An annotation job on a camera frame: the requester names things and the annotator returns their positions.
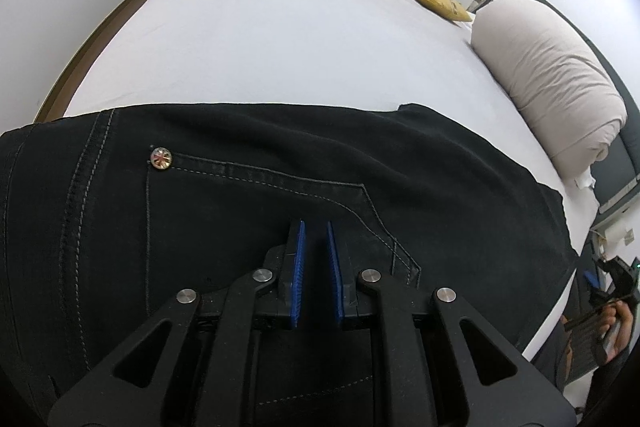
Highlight black denim pants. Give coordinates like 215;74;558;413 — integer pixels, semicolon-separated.
1;104;577;426

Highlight person's right hand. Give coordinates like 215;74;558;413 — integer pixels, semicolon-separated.
564;299;634;366

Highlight rolled beige duvet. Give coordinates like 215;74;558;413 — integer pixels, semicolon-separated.
471;0;627;179

